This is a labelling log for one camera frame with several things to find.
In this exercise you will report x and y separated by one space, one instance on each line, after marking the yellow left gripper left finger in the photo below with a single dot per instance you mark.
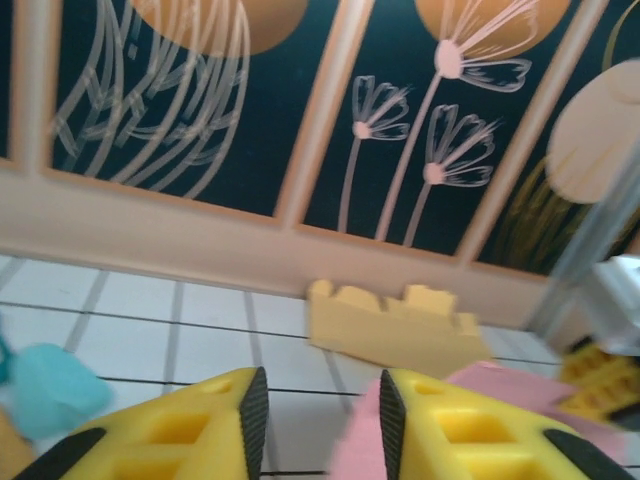
150 440

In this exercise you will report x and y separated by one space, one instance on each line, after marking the pink paper box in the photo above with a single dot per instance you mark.
355 440

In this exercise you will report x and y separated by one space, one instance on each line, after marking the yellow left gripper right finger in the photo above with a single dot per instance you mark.
475 440

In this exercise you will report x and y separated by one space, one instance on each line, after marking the light blue toy shovel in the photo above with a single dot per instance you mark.
55 390

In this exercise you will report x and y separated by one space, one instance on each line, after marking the yellow paper box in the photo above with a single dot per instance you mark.
390 330

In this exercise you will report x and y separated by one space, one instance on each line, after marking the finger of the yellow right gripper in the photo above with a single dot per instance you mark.
600 385

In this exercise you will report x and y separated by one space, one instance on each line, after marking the aluminium frame post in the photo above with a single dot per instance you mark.
575 265

